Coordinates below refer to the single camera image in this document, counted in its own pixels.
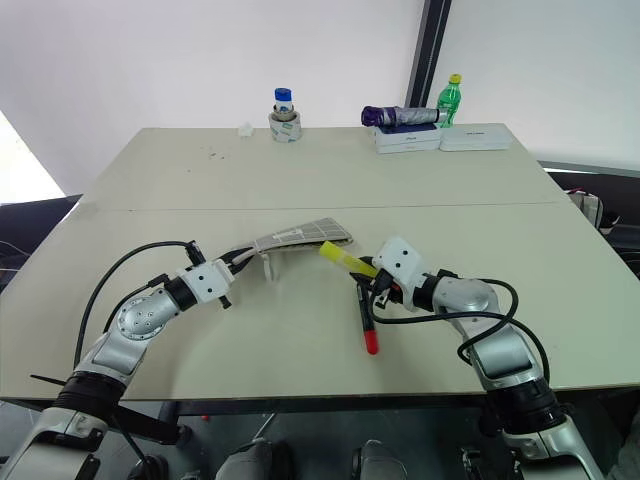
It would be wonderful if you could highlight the white phone box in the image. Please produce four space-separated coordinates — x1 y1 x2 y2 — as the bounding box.
374 139 442 155
372 123 443 144

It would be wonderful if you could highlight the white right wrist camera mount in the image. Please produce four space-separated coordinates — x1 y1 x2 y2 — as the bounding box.
372 236 427 307

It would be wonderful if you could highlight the black marker with red cap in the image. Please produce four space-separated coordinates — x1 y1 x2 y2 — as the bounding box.
355 279 382 356

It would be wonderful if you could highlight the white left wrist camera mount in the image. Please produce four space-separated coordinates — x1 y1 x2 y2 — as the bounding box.
176 259 237 305

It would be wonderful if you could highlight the black slanted bar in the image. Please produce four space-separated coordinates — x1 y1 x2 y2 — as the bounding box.
29 372 183 447

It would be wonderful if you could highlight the folded purple grey umbrella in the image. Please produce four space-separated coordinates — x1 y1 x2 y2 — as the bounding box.
360 105 450 127

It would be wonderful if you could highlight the flat white router box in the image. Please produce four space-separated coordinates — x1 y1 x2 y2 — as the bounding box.
438 123 513 152

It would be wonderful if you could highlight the yellow highlighter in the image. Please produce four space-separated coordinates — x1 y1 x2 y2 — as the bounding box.
319 240 380 279

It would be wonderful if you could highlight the dark vertical window post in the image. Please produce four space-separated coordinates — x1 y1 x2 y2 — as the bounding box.
403 0 454 109

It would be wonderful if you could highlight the dark low side furniture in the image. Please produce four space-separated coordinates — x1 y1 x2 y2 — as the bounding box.
0 193 84 296

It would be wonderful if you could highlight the grey grid mesh pouch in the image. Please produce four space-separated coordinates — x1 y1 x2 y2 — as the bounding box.
222 216 357 271

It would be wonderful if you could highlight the dark rounded shape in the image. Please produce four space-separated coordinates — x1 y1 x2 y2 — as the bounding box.
214 438 294 480
349 439 409 480

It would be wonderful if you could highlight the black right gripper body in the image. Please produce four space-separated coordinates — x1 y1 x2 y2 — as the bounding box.
368 267 404 308

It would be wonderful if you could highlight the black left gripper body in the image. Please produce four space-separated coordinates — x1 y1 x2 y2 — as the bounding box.
216 252 248 276

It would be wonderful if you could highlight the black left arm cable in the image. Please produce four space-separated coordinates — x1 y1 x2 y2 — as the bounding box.
73 240 209 372

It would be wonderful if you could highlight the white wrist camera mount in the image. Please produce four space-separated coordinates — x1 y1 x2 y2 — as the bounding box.
372 236 427 307
176 259 237 305

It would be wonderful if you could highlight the black furniture with cables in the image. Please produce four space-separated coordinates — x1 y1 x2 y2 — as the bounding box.
537 158 640 282

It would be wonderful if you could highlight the white tape roll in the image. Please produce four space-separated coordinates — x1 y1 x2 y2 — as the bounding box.
268 110 304 145

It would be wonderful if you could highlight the green bottle with yellow cap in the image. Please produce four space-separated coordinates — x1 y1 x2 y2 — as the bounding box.
436 73 463 127

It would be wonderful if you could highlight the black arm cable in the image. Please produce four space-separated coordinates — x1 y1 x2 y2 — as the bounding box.
73 240 209 372
369 277 551 396

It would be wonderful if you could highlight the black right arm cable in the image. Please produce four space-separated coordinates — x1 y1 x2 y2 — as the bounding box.
369 277 551 396

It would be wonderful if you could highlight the black table frame rail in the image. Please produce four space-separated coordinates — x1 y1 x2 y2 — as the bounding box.
169 399 494 417

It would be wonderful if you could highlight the small bottle with blue cap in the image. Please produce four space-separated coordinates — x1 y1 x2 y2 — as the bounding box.
272 87 294 119

